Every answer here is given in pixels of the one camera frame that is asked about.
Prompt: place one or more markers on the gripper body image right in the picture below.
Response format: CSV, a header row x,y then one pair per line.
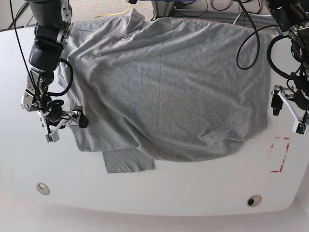
x,y
288,98

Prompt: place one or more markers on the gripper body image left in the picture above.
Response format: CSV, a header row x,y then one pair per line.
x,y
57,119

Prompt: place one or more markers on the grey t-shirt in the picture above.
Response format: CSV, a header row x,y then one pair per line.
x,y
172,89

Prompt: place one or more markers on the red tape rectangle marking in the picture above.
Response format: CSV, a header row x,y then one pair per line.
x,y
278,152

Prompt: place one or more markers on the left table grommet hole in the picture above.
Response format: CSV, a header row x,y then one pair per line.
x,y
43,189

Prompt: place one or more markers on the table grommet hole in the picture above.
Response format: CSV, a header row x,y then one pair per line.
x,y
43,189
254,200

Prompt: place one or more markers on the right table grommet hole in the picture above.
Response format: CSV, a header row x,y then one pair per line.
x,y
254,200

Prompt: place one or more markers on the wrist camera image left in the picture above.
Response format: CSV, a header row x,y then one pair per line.
x,y
52,137

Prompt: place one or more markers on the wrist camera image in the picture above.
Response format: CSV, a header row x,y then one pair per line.
x,y
52,137
300,128

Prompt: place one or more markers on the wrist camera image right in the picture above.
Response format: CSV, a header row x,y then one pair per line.
x,y
300,128

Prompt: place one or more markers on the aluminium frame base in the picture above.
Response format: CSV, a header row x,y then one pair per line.
x,y
229,11

